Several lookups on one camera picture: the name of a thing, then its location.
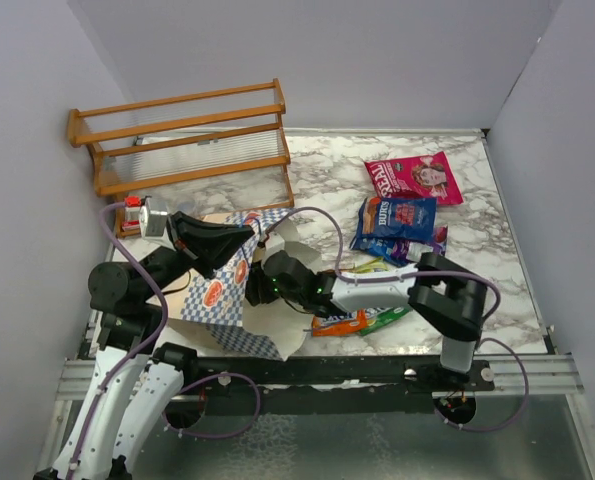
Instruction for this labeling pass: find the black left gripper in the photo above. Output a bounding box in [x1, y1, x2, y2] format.
[140, 209, 256, 303]

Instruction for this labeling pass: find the blue checkered paper bag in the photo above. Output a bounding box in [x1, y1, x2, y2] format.
[162, 208, 321, 361]

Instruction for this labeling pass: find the orange red Fox's packet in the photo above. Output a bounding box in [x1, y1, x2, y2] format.
[310, 310, 368, 336]

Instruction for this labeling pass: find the green yellow snack packet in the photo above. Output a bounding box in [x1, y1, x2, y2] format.
[349, 257, 411, 336]

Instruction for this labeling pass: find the blue Kettle chips bag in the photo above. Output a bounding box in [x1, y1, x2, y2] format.
[349, 236, 392, 259]

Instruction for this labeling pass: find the purple snack packet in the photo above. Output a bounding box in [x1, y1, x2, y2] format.
[386, 225, 448, 267]

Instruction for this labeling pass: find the blue Burts chips bag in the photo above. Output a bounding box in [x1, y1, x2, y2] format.
[350, 197, 437, 249]

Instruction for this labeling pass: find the pink Real crisps bag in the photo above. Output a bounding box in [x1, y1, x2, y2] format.
[364, 152, 463, 206]

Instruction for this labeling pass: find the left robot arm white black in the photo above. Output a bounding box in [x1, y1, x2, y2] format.
[35, 201, 254, 479]

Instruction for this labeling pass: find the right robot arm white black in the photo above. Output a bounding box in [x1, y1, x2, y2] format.
[245, 251, 500, 391]

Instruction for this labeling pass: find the small red box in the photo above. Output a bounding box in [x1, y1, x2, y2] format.
[118, 221, 140, 235]

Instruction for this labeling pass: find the wooden tiered shelf rack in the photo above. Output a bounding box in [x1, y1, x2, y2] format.
[66, 79, 295, 210]

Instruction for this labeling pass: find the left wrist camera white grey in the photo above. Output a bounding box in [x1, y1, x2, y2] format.
[139, 196, 168, 244]

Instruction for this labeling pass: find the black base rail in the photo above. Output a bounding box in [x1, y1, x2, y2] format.
[192, 355, 494, 415]

